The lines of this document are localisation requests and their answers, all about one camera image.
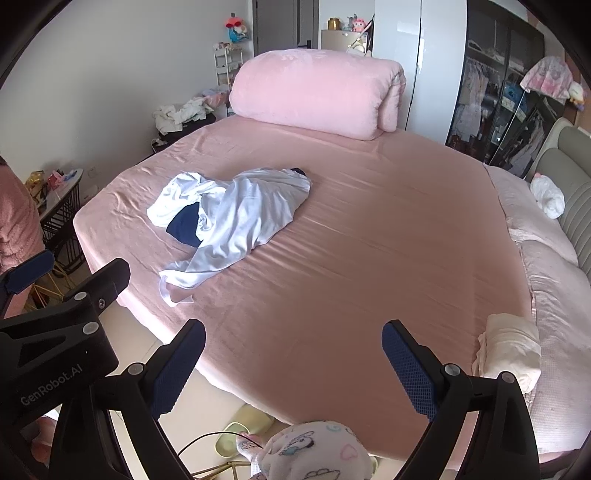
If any black cable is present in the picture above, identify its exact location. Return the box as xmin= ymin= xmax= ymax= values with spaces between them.
xmin=178 ymin=431 xmax=264 ymax=455

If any cream folded blanket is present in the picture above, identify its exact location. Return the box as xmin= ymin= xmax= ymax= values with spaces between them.
xmin=473 ymin=314 xmax=542 ymax=393

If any person's printed pyjama leg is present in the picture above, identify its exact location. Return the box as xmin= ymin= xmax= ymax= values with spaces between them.
xmin=238 ymin=420 xmax=372 ymax=480

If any pink sheeted bed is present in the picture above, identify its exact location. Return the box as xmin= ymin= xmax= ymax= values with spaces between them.
xmin=73 ymin=115 xmax=591 ymax=467

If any pink pillow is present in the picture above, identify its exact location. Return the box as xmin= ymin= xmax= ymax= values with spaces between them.
xmin=229 ymin=48 xmax=407 ymax=140

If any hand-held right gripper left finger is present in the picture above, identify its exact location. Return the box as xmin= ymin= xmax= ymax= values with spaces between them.
xmin=48 ymin=318 xmax=207 ymax=480

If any gold stool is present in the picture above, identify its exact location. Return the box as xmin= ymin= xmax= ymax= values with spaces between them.
xmin=25 ymin=272 xmax=88 ymax=315

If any green slipper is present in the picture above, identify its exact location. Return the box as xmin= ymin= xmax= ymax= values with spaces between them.
xmin=228 ymin=405 xmax=273 ymax=435
xmin=216 ymin=431 xmax=250 ymax=457

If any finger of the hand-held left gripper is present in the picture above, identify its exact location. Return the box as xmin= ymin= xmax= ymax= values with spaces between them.
xmin=60 ymin=258 xmax=131 ymax=325
xmin=0 ymin=249 xmax=56 ymax=319

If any white t-shirt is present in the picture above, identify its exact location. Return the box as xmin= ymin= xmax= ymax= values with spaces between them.
xmin=147 ymin=172 xmax=206 ymax=228

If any pale pink quilt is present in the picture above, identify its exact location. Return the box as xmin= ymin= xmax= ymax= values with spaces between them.
xmin=485 ymin=164 xmax=591 ymax=457

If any grey-green padded headboard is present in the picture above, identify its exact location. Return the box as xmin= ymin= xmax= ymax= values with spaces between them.
xmin=526 ymin=117 xmax=591 ymax=278

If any white cabinet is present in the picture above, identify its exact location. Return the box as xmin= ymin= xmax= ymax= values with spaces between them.
xmin=374 ymin=0 xmax=467 ymax=134

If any black glass wardrobe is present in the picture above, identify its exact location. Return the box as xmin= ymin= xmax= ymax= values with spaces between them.
xmin=445 ymin=0 xmax=548 ymax=178

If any pile of pale clothes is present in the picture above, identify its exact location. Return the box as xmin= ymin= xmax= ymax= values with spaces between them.
xmin=154 ymin=95 xmax=218 ymax=134

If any dark grey door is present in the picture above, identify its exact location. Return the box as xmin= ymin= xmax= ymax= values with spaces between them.
xmin=252 ymin=0 xmax=319 ymax=58

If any pink printed hanging garment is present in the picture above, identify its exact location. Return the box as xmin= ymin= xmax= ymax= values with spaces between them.
xmin=521 ymin=56 xmax=573 ymax=102

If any beige cabinet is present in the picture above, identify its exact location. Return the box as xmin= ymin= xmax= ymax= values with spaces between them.
xmin=321 ymin=28 xmax=375 ymax=54

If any navy blue garment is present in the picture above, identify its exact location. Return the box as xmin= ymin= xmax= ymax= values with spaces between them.
xmin=166 ymin=204 xmax=204 ymax=248

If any white shelf rack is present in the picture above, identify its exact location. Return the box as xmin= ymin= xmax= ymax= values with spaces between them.
xmin=213 ymin=44 xmax=244 ymax=88

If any white garment with navy cuff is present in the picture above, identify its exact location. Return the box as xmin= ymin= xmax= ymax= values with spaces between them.
xmin=198 ymin=167 xmax=312 ymax=250

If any red blue plush toy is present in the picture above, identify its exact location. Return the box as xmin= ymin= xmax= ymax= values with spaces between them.
xmin=225 ymin=16 xmax=250 ymax=43

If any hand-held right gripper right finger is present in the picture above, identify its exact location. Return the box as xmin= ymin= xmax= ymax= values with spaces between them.
xmin=381 ymin=319 xmax=541 ymax=480

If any white cloth on sofa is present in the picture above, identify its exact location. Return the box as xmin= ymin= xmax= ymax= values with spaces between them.
xmin=530 ymin=175 xmax=565 ymax=219

